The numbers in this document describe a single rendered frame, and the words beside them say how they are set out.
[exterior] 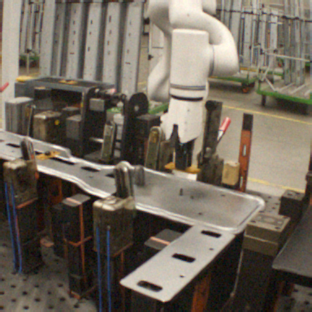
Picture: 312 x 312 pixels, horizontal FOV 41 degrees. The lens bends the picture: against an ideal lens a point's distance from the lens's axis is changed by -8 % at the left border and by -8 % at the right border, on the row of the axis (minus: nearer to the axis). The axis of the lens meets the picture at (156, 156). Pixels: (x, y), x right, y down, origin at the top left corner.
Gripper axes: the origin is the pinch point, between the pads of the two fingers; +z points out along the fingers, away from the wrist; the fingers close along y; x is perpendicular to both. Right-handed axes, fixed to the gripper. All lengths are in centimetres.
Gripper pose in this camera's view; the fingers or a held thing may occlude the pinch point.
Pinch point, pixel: (183, 158)
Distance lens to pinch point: 109.9
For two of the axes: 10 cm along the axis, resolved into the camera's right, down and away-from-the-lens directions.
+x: 8.5, 2.1, -4.9
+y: -5.3, 2.5, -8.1
